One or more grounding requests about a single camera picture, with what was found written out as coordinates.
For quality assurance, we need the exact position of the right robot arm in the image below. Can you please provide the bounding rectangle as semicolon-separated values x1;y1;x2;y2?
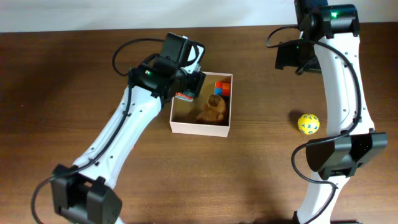
275;0;387;223

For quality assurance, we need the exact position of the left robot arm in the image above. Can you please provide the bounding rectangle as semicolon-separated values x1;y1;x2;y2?
49;33;205;224

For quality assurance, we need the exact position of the red toy fire truck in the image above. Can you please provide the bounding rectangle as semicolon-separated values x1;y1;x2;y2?
175;90;195;102

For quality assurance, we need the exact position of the brown plush capybara toy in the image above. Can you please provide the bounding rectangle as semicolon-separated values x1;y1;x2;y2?
196;95;227;123

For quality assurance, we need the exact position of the open white cardboard box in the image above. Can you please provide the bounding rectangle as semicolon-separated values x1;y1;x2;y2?
170;72;233;137

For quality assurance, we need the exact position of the colourful two-by-two puzzle cube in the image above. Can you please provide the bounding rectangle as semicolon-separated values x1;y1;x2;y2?
214;82;231;97

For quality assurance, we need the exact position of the yellow ball with blue letters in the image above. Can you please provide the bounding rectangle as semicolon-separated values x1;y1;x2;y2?
298;114;320;135

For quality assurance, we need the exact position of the right black cable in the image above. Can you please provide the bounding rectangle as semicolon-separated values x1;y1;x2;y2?
266;24;363;224

